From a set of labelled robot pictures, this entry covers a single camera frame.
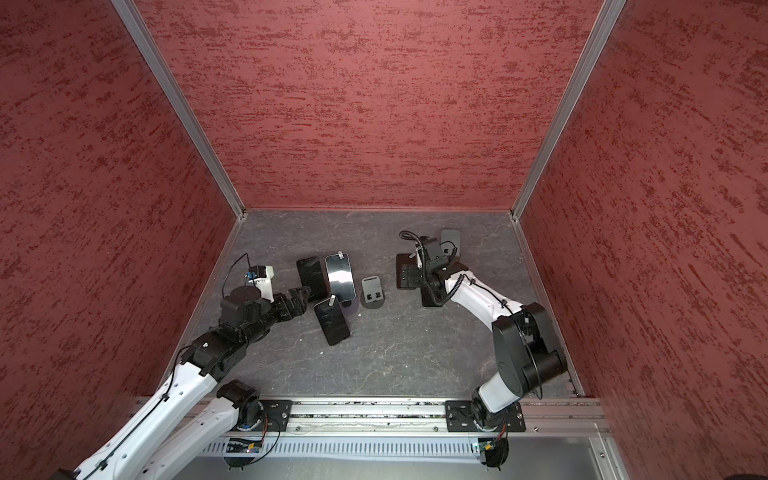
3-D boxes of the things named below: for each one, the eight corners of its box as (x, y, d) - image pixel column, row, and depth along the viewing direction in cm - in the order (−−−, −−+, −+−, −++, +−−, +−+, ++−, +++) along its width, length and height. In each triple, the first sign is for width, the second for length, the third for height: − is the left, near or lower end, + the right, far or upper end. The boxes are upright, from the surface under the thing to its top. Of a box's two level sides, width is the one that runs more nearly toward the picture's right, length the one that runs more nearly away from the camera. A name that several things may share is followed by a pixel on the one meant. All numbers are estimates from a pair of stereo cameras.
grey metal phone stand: (362, 309, 96) (360, 296, 89) (363, 289, 100) (362, 275, 94) (384, 309, 96) (383, 296, 89) (384, 289, 100) (384, 275, 94)
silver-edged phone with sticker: (336, 311, 94) (330, 290, 84) (330, 278, 102) (323, 255, 92) (359, 305, 96) (355, 284, 85) (351, 272, 104) (346, 249, 93)
